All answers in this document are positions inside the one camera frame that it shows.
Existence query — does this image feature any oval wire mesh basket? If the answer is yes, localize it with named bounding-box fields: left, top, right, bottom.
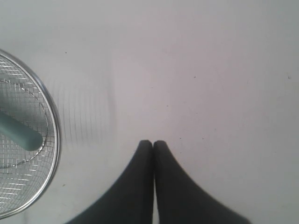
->
left=0, top=51, right=61, bottom=219

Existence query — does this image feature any teal handled peeler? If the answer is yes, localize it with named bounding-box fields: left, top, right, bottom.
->
left=0, top=112, right=43, bottom=151

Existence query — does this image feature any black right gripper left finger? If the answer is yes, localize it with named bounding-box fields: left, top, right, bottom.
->
left=69, top=140, right=154, bottom=224

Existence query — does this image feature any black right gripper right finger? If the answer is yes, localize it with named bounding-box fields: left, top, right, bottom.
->
left=153, top=140, right=250, bottom=224

